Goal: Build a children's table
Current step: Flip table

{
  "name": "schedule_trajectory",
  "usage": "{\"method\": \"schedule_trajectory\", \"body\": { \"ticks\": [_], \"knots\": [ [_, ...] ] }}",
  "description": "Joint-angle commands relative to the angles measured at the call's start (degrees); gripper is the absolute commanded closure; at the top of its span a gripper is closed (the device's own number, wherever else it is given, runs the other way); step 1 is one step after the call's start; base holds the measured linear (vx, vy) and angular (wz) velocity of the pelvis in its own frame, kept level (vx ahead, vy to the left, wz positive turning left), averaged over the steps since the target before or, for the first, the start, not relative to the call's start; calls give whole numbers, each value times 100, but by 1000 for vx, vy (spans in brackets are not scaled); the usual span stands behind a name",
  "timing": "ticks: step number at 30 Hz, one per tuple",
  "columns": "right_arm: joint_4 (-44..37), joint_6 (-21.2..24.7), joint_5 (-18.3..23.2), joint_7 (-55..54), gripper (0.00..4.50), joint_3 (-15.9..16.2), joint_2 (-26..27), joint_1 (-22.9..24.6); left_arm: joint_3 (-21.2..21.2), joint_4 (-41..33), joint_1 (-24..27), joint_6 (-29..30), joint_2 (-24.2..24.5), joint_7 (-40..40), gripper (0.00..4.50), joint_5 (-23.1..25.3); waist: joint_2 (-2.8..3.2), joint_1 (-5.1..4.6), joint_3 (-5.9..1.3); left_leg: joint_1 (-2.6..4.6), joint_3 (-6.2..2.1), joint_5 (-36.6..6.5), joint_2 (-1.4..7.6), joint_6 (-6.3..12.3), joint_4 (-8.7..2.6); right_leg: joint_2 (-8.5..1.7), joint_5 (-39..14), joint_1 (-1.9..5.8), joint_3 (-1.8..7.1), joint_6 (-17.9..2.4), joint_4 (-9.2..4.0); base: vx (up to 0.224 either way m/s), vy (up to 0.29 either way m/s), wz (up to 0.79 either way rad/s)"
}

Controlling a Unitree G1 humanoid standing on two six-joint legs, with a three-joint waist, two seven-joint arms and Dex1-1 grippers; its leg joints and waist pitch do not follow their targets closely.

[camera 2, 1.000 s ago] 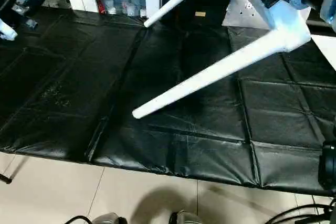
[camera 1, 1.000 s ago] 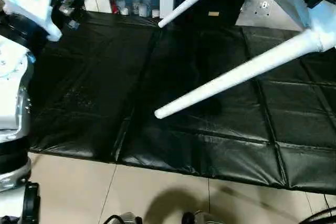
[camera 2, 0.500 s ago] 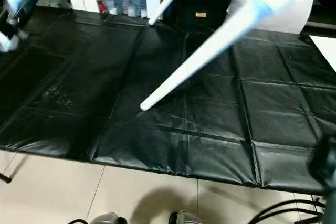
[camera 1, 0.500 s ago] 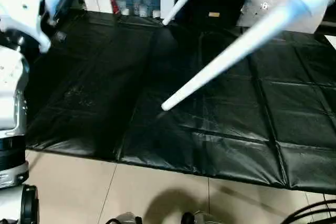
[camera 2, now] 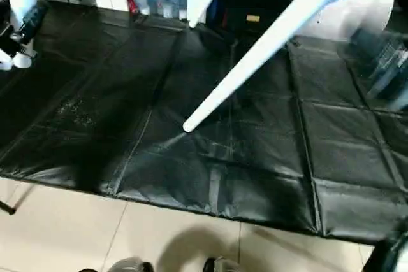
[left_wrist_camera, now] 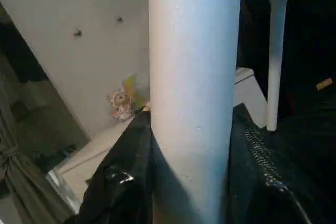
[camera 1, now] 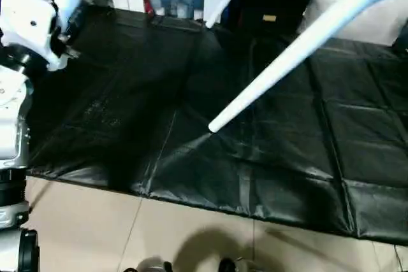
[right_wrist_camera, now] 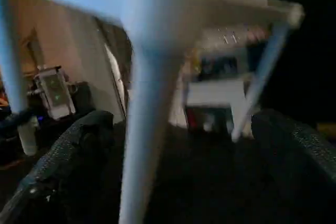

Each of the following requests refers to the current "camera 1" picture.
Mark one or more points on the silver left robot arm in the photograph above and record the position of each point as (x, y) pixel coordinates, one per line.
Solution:
(12, 119)

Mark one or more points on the black metal stand pole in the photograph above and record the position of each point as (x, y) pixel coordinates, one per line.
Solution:
(41, 197)

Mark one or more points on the dark left robot leg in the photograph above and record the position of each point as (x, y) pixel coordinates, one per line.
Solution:
(153, 265)

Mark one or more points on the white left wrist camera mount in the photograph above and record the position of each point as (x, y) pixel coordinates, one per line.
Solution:
(25, 20)

